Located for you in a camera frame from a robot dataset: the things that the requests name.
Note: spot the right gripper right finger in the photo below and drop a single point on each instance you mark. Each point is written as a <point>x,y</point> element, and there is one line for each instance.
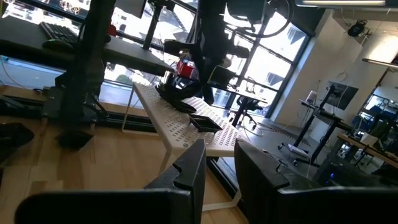
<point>311,208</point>

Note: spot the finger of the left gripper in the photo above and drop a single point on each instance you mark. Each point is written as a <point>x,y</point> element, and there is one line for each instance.
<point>204,77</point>
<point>212,81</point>

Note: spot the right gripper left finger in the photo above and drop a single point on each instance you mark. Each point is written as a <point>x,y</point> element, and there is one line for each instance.
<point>109,208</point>

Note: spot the black teardrop mini plate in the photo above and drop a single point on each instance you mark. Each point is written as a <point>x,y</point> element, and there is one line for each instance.
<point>182,107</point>

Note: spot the black square mini plate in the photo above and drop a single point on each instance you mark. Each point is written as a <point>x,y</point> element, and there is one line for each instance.
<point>205,123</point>
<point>74,138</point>

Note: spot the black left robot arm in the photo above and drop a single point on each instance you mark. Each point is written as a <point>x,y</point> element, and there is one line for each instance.
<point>84,62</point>

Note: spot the red box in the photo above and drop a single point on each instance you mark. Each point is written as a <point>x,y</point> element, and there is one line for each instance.
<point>185,69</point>

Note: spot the black office chair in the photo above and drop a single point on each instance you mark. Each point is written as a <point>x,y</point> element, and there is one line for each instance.
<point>247,107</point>

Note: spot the white perforated metal shelf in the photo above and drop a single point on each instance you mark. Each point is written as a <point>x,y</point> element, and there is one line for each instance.
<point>174,132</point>

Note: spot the grey desk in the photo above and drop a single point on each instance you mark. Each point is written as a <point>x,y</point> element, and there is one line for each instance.
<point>130,59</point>

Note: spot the black standing desk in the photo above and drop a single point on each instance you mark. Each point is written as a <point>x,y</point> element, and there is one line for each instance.
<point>314,118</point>

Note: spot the black computer mouse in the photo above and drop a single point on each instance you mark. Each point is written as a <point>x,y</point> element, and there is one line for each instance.
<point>57,46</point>

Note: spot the black keyboard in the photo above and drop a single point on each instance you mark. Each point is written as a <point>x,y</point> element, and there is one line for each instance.
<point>59,32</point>

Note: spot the dark wall screen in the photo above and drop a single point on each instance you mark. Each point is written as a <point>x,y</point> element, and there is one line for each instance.
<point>342,95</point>

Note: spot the black hanging ceiling camera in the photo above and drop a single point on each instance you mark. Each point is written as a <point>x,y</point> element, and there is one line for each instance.
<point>357,28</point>

